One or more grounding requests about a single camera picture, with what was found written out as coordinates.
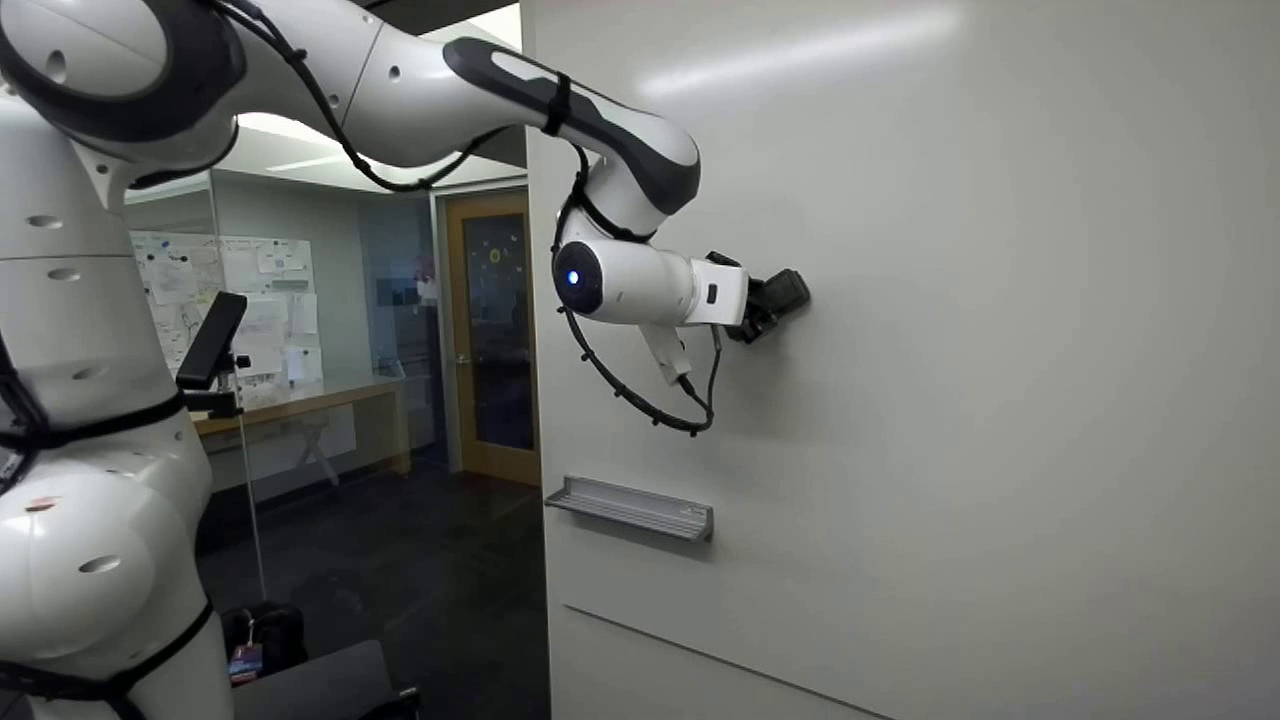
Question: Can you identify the large white whiteboard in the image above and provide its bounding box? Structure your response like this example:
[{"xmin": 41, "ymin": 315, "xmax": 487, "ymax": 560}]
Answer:
[{"xmin": 519, "ymin": 0, "xmax": 1280, "ymax": 720}]

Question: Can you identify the black felt whiteboard duster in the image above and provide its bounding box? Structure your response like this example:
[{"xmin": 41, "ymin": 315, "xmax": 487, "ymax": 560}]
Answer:
[{"xmin": 757, "ymin": 262, "xmax": 817, "ymax": 325}]

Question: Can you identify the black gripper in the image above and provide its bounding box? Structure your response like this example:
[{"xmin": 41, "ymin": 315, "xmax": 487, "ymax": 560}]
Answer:
[{"xmin": 705, "ymin": 249, "xmax": 779, "ymax": 349}]

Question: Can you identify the black backpack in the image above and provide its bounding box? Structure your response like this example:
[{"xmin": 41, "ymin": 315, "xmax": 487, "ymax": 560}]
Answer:
[{"xmin": 215, "ymin": 594, "xmax": 312, "ymax": 690}]

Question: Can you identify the grey aluminium whiteboard tray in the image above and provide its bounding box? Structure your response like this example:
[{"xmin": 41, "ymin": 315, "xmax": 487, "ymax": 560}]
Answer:
[{"xmin": 541, "ymin": 472, "xmax": 720, "ymax": 552}]

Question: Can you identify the wooden door with glass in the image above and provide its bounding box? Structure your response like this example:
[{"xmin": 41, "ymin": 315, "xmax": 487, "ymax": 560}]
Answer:
[{"xmin": 432, "ymin": 185, "xmax": 544, "ymax": 490}]

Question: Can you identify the white wall poster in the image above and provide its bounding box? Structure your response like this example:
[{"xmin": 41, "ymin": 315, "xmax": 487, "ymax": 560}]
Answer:
[{"xmin": 124, "ymin": 227, "xmax": 326, "ymax": 394}]

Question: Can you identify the light wooden table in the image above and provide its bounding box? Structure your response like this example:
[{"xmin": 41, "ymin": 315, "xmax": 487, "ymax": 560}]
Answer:
[{"xmin": 171, "ymin": 377, "xmax": 415, "ymax": 485}]

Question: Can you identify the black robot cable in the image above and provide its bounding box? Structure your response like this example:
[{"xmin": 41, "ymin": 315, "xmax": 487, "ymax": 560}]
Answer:
[{"xmin": 197, "ymin": 0, "xmax": 733, "ymax": 439}]

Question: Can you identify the black tablet on stand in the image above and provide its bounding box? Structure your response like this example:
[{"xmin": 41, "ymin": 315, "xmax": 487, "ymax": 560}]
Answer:
[{"xmin": 145, "ymin": 286, "xmax": 256, "ymax": 422}]

